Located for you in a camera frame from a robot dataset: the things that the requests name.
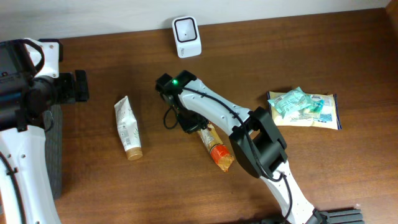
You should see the yellow white wipes pack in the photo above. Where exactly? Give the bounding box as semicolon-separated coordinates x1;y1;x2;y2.
269;94;342;130

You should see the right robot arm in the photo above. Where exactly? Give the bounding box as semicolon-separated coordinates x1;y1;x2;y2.
155;70;326;223

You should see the right black camera cable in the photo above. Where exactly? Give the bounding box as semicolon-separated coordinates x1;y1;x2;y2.
163;106;180;131

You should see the orange spaghetti packet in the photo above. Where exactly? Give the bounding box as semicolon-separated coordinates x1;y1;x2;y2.
197;123;234;172

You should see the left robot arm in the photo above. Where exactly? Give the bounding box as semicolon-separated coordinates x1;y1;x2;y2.
1;38;90;223

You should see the teal snack pouch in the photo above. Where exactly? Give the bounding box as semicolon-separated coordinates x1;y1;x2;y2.
268;87;313;118

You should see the white barcode scanner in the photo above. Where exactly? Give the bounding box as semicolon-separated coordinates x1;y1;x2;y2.
172;16;202;58

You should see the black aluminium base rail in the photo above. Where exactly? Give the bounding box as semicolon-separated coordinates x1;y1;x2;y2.
254;208;365;224

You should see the grey plastic mesh basket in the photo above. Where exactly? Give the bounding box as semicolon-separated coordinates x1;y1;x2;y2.
44;105;63;200

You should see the white cream tube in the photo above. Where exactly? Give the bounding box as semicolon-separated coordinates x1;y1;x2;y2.
114;96;143;161

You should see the small teal tissue pack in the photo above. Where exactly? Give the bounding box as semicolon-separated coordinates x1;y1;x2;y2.
305;95;325;113

